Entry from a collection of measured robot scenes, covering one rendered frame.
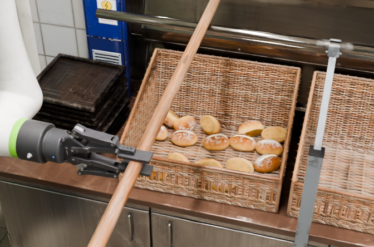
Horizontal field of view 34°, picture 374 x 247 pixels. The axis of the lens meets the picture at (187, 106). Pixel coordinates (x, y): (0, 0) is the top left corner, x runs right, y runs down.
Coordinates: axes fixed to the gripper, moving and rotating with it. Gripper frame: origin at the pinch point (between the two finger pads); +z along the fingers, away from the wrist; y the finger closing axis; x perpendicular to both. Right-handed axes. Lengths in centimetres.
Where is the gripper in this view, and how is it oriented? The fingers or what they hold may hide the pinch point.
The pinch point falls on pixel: (136, 161)
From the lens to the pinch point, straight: 130.8
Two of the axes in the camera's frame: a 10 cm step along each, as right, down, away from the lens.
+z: 9.6, 1.7, -2.1
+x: -2.7, 5.8, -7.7
